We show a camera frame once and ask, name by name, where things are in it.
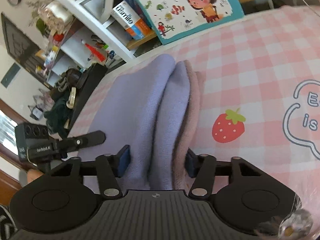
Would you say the black framed board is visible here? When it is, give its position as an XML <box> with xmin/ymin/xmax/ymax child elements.
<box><xmin>1</xmin><ymin>13</ymin><xmax>51</xmax><ymax>88</ymax></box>

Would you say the white floral vase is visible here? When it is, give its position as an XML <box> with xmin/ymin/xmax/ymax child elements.
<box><xmin>38</xmin><ymin>1</ymin><xmax>73</xmax><ymax>33</ymax></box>

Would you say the usmile toothbrush box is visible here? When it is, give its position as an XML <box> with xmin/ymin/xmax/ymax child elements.
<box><xmin>112</xmin><ymin>1</ymin><xmax>151</xmax><ymax>40</ymax></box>

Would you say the pink and purple sweater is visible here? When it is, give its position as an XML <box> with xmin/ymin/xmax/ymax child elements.
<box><xmin>78</xmin><ymin>54</ymin><xmax>200</xmax><ymax>191</ymax></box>

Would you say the teal children's sound book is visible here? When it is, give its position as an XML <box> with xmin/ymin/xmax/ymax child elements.
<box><xmin>136</xmin><ymin>0</ymin><xmax>244</xmax><ymax>44</ymax></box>

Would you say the wooden bookshelf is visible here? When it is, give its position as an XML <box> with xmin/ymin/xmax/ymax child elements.
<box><xmin>32</xmin><ymin>0</ymin><xmax>320</xmax><ymax>88</ymax></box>

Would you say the pink checkered tablecloth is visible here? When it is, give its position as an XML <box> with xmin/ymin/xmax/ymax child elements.
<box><xmin>69</xmin><ymin>53</ymin><xmax>319</xmax><ymax>199</ymax></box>

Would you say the person's left hand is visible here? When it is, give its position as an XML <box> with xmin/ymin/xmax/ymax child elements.
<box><xmin>27</xmin><ymin>169</ymin><xmax>44</xmax><ymax>184</ymax></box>

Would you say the dark bag on chair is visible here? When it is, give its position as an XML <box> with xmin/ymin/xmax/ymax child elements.
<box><xmin>43</xmin><ymin>62</ymin><xmax>108</xmax><ymax>137</ymax></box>

